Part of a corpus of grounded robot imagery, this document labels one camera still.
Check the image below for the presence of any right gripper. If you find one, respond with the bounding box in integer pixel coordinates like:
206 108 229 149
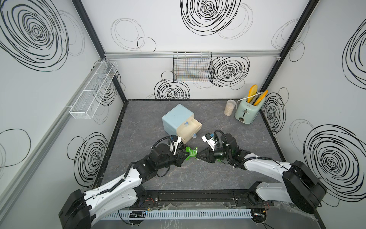
195 145 231 164

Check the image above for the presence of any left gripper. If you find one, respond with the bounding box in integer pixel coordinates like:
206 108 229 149
156 149 189 171

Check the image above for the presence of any green cookie pack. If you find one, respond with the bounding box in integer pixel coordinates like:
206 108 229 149
185 147 198 160

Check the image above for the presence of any cream drawer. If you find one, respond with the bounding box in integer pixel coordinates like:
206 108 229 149
176 117 202 144

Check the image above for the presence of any light blue drawer cabinet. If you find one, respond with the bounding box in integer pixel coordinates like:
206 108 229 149
162 104 194 135

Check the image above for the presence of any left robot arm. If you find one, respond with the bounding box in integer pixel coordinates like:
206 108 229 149
59 135 188 229

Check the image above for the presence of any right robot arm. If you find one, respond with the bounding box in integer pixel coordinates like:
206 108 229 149
196 130 327 214

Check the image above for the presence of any clear jar with grains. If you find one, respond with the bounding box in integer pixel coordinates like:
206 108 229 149
224 99 236 116

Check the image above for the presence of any mint green toaster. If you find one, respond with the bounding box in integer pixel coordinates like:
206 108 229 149
234 99 265 124

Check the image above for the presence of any yellow toast slice left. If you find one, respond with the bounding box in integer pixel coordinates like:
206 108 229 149
247 85 258 103

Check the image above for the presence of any yellow toast slice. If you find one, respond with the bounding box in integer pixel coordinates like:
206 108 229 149
254 90 268 106
247 85 258 103

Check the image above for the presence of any yellow toast slice right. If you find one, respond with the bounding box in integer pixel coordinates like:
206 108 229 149
254 90 268 106

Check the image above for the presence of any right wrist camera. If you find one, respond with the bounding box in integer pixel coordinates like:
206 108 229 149
202 133 216 151

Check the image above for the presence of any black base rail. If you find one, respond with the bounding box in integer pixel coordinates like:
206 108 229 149
133 189 276 208

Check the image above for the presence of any white slotted cable duct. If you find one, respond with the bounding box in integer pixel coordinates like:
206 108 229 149
103 209 253 221

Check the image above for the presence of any black wire wall basket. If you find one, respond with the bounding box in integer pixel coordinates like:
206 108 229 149
173 52 213 83

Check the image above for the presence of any white mesh wall shelf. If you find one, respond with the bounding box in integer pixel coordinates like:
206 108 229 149
70 60 118 119

